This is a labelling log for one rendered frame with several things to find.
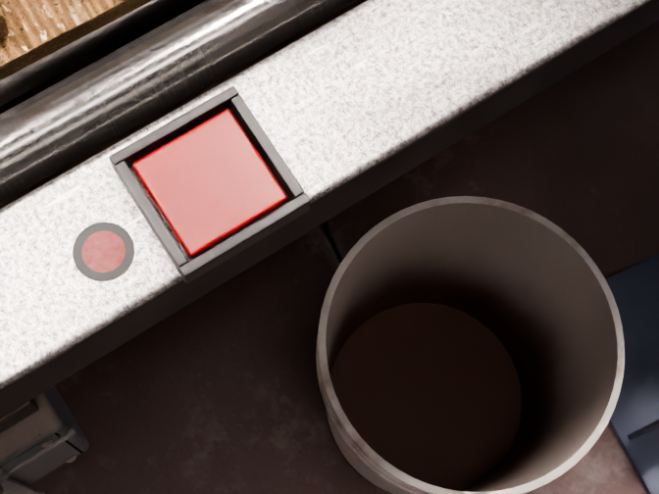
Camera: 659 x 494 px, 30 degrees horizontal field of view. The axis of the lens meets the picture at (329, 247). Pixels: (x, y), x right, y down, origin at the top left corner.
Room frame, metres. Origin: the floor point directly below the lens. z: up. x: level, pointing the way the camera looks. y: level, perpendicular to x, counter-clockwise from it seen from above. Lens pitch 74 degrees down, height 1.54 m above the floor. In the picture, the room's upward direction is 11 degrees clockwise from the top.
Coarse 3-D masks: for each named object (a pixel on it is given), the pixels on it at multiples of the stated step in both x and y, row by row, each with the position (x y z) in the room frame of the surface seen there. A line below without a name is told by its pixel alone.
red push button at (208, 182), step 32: (192, 128) 0.22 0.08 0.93; (224, 128) 0.22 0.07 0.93; (160, 160) 0.20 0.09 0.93; (192, 160) 0.20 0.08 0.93; (224, 160) 0.21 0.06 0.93; (256, 160) 0.21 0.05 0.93; (160, 192) 0.18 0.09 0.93; (192, 192) 0.19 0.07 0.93; (224, 192) 0.19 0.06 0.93; (256, 192) 0.19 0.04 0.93; (192, 224) 0.17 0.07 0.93; (224, 224) 0.17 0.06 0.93; (192, 256) 0.15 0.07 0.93
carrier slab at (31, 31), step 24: (0, 0) 0.27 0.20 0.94; (24, 0) 0.27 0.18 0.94; (48, 0) 0.27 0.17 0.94; (72, 0) 0.27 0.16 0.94; (96, 0) 0.28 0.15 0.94; (120, 0) 0.28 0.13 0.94; (144, 0) 0.29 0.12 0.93; (24, 24) 0.26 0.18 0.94; (48, 24) 0.26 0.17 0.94; (72, 24) 0.26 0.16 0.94; (96, 24) 0.27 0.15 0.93; (0, 48) 0.24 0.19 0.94; (24, 48) 0.24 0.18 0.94; (48, 48) 0.25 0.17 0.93; (0, 72) 0.23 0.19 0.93
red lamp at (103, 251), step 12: (96, 240) 0.15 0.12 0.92; (108, 240) 0.15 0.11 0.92; (120, 240) 0.16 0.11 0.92; (84, 252) 0.15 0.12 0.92; (96, 252) 0.15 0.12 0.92; (108, 252) 0.15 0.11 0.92; (120, 252) 0.15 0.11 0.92; (96, 264) 0.14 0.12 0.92; (108, 264) 0.14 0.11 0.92; (120, 264) 0.14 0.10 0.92
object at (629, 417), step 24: (648, 264) 0.49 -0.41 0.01; (624, 288) 0.45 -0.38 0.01; (648, 288) 0.45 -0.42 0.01; (624, 312) 0.42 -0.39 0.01; (648, 312) 0.42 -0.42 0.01; (624, 336) 0.39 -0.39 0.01; (648, 336) 0.39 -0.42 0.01; (648, 360) 0.36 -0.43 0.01; (624, 384) 0.32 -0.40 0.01; (648, 384) 0.33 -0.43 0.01; (624, 408) 0.29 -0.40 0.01; (648, 408) 0.30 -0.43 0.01; (624, 432) 0.26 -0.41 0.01; (648, 432) 0.27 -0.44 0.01; (648, 456) 0.24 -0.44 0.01; (648, 480) 0.21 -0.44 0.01
